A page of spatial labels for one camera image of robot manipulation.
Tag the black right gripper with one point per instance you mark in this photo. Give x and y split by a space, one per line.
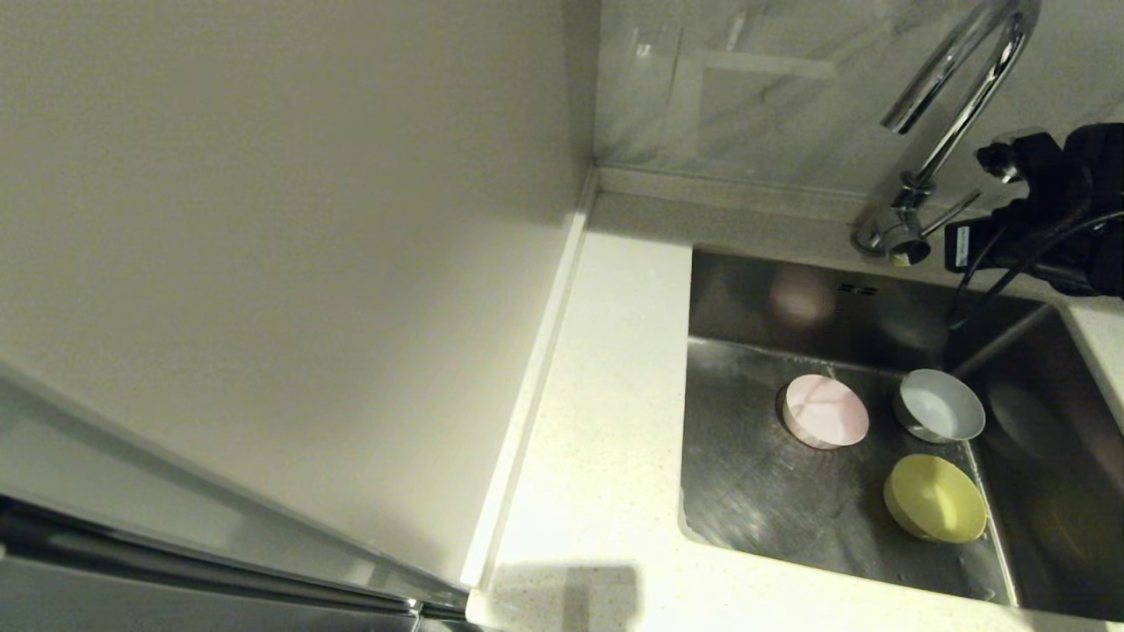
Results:
1041 189

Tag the grey-blue plastic bowl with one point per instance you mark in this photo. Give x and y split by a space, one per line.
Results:
938 405

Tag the pink plastic bowl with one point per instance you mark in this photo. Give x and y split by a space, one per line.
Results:
825 410

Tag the yellow plastic bowl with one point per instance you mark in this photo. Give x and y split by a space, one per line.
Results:
935 498

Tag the stainless steel sink basin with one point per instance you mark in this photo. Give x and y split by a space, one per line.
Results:
773 518

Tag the chrome gooseneck faucet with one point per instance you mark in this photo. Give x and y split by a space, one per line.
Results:
900 233

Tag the white tall cabinet side panel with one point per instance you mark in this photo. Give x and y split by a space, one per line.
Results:
263 219

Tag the dark metal door trim bar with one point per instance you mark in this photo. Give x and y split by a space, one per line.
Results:
176 566

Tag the grey appliance door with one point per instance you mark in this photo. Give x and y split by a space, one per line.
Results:
88 461

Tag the glossy grey door panel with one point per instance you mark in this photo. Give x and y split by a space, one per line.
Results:
88 610

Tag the small chrome door bracket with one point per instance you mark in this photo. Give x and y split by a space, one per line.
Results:
414 607

